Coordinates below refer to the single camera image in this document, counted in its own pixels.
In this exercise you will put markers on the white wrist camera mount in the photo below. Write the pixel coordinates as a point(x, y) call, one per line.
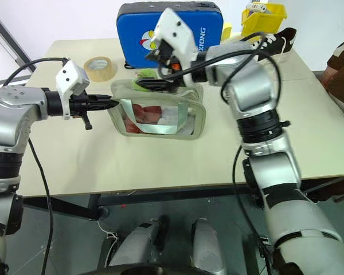
point(175, 31)
point(71, 77)

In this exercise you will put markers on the silver robot leg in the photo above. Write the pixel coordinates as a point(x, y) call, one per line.
point(137, 243)
point(207, 246)

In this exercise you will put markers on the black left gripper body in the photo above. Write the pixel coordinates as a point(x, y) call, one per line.
point(80, 105)

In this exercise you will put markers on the green pouch with clear window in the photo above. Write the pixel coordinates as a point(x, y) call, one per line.
point(163, 120)

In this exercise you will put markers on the black table frame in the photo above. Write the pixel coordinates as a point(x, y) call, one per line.
point(126, 199)

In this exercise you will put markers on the dark rounded robot body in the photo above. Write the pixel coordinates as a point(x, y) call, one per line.
point(154, 270)

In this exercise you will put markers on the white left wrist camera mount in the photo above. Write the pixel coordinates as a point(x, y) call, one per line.
point(71, 77)

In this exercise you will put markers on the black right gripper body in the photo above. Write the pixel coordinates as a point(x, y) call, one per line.
point(166, 54)

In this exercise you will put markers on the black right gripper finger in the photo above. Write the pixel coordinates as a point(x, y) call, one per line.
point(154, 85)

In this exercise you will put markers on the dark slanted wall rail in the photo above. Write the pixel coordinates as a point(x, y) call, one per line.
point(11, 37)

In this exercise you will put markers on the yellow plastic bin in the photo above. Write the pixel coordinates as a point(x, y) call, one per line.
point(263, 20)

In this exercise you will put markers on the blue zip case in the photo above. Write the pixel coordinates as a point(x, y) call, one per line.
point(134, 28)

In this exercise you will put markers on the pale yellow block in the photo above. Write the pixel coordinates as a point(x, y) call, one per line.
point(227, 31)

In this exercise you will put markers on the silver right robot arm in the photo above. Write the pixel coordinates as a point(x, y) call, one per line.
point(255, 94)

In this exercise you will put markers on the person in brown clothes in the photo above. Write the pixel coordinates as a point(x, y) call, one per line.
point(342, 74)

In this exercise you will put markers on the brown packing tape roll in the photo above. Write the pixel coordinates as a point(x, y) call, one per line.
point(100, 68)

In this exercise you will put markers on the white item in bin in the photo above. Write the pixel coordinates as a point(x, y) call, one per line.
point(255, 7)

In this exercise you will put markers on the black and white shoe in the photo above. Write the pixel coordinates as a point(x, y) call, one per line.
point(281, 41)

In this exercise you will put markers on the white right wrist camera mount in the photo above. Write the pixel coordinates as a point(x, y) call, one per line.
point(175, 31)

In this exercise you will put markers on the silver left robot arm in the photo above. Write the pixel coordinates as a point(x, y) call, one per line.
point(8, 120)

